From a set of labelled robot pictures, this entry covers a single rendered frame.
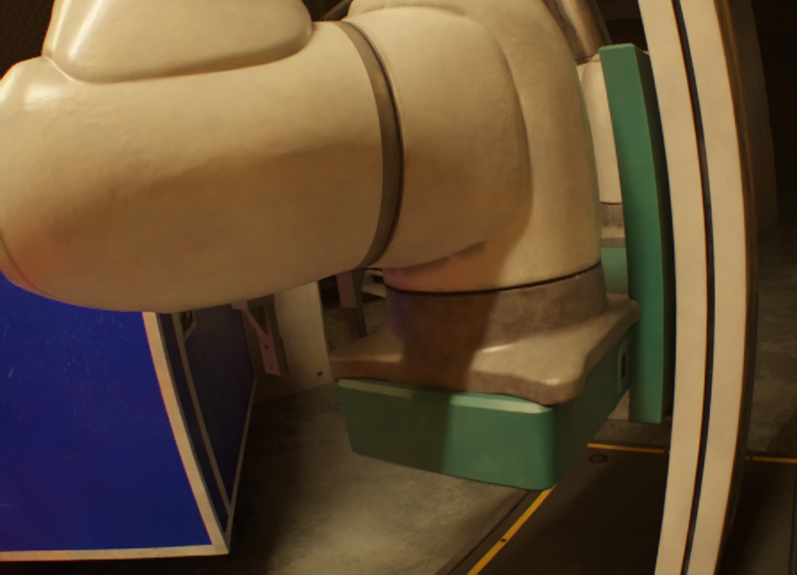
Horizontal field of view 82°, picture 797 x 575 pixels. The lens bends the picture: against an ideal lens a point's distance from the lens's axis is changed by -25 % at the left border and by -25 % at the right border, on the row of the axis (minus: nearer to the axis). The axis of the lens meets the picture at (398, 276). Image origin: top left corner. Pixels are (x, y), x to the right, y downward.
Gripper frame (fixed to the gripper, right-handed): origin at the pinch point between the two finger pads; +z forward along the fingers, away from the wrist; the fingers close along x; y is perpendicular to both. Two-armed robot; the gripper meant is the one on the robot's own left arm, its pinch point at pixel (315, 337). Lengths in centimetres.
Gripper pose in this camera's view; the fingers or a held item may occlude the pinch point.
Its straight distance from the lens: 69.2
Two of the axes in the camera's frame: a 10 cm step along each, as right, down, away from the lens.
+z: 1.3, 9.7, 1.8
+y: -7.8, -0.1, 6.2
